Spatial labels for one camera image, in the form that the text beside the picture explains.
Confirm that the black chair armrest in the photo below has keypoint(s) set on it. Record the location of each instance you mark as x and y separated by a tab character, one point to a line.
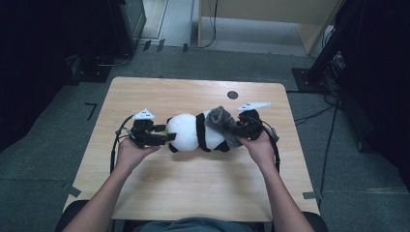
317	222
69	216

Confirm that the dark round table grommet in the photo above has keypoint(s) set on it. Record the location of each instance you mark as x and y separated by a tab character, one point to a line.
232	95

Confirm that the person's blue-grey clothing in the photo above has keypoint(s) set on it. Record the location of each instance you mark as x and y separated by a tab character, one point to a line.
196	225

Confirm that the person's right hand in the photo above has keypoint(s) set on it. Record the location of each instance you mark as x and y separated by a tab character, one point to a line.
262	151

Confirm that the dark floor base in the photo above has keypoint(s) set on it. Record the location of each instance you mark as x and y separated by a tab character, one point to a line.
90	72

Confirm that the black cabinet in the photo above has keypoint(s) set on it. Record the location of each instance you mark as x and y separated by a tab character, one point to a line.
129	25

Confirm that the black metal stand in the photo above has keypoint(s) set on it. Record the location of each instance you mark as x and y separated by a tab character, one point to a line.
322	58

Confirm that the panda plush toy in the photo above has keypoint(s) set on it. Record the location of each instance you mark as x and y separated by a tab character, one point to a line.
187	135

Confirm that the dark tape piece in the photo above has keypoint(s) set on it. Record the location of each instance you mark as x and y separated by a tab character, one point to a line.
146	45
185	47
161	45

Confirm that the grey tape strip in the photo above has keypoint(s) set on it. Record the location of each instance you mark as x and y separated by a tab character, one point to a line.
312	195
72	190

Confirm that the person's left hand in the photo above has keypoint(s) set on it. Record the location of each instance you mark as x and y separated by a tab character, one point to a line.
132	156

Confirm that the beige wooden cabinet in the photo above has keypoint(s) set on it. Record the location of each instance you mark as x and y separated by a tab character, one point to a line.
267	9

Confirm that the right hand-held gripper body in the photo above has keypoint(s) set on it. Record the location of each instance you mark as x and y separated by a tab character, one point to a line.
251	125

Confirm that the grey fuzzy sock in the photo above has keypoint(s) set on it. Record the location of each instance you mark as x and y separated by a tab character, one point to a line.
222	124

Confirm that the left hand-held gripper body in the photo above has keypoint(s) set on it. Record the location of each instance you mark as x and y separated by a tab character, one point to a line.
143	133

